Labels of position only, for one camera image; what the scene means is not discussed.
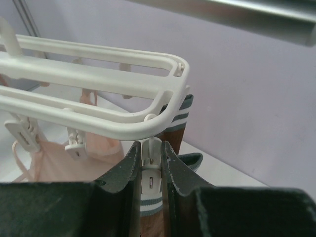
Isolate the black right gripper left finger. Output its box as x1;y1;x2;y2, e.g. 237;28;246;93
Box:
0;142;141;237

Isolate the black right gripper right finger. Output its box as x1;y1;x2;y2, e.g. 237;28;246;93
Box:
161;142;316;237

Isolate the pale pink sock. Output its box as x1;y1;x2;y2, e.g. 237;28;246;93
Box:
0;74;125;183

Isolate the brown sock striped cuff long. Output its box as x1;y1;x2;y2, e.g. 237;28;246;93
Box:
156;94;203;172

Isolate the white clip sock hanger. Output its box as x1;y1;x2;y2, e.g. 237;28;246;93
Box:
0;19;190;193

